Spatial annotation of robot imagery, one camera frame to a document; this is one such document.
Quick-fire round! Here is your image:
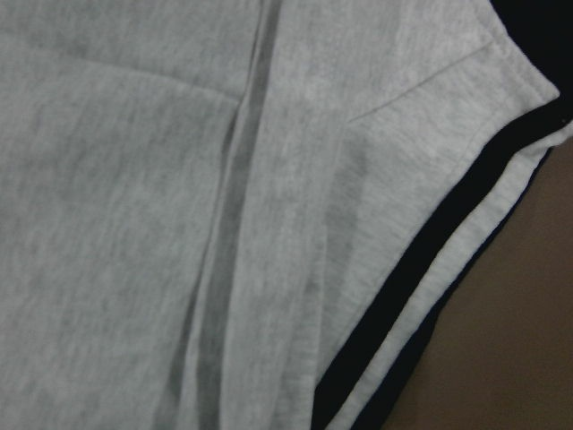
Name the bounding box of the grey cartoon print t-shirt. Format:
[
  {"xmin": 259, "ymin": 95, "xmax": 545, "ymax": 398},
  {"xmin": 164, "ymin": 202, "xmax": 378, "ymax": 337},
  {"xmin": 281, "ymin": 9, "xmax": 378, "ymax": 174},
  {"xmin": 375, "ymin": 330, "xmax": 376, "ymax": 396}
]
[{"xmin": 1, "ymin": 1, "xmax": 572, "ymax": 429}]

